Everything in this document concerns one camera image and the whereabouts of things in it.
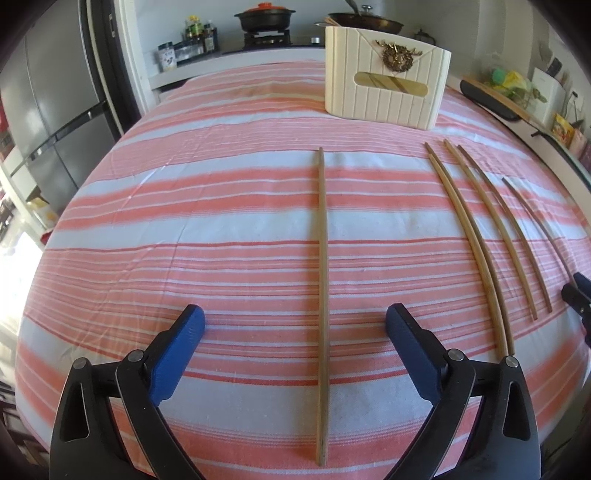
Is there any black casserole pot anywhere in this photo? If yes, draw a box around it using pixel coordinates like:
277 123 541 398
235 10 297 33

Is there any cream utensil holder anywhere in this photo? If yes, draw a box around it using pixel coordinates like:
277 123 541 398
324 25 451 131

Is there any bag of yellow green cloths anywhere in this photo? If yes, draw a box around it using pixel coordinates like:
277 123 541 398
485 68 536 100

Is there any white knife block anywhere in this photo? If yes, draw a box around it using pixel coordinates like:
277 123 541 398
531 67 566 116

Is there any wooden cutting board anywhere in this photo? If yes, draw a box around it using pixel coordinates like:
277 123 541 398
464 76 539 120

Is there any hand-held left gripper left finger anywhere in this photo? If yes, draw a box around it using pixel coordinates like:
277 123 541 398
48 304 206 480

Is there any pink white striped tablecloth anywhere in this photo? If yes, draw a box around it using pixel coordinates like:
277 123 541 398
16 60 591 480

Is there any grey refrigerator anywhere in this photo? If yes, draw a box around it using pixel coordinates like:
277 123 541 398
0 0 116 204

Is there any yellow packet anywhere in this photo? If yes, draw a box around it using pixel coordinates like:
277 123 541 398
551 113 575 141

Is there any dark wok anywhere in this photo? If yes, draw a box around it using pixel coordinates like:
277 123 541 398
328 11 404 35

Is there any white label spice jar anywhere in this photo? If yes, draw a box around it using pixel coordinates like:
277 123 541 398
157 41 178 72

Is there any black board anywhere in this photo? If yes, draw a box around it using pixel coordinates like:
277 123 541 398
460 79 522 123

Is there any white kitchen counter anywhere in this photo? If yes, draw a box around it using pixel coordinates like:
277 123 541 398
148 46 328 90

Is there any cardboard box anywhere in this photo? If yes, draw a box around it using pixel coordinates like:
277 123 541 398
25 196 61 229

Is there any black gas hob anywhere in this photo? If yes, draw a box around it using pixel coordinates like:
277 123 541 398
242 30 326 49

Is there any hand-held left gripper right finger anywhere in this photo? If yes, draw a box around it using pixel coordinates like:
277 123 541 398
385 303 542 480

